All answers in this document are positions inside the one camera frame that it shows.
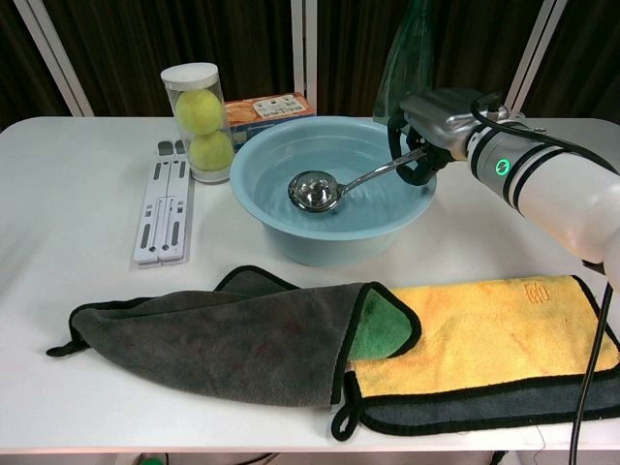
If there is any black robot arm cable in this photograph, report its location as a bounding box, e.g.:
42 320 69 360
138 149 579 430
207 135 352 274
472 94 620 465

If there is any clear tennis ball tube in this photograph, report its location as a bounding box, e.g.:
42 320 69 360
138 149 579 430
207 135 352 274
160 61 236 184

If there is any yellow grey microfibre towel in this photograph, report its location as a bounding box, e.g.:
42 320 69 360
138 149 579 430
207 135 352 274
330 274 620 441

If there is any orange cracker box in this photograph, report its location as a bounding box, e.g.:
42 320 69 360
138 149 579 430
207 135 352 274
224 92 319 154

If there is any grey green microfibre towel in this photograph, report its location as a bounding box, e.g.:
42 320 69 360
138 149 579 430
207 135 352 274
46 264 422 413

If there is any yellow tennis ball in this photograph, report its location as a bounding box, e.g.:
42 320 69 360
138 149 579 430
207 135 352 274
173 89 225 136
187 130 235 171

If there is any light blue plastic basin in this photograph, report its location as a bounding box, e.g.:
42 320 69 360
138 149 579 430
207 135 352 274
229 115 440 266

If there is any dark pleated curtain panel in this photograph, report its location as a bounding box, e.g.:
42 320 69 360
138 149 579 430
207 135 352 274
314 0 539 117
43 0 296 117
0 0 74 130
527 0 620 120

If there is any metal ladle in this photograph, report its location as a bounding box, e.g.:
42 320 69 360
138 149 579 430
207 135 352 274
288 147 430 214

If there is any green spray bottle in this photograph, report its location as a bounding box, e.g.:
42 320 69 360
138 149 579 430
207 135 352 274
372 0 435 122

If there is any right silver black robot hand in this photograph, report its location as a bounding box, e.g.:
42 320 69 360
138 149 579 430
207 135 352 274
387 87 481 188

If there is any white partition frame post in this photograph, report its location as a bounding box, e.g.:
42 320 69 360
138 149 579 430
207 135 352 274
289 0 320 117
12 0 96 117
503 0 571 117

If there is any white folding laptop stand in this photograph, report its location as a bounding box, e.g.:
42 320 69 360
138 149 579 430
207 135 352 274
130 139 195 269

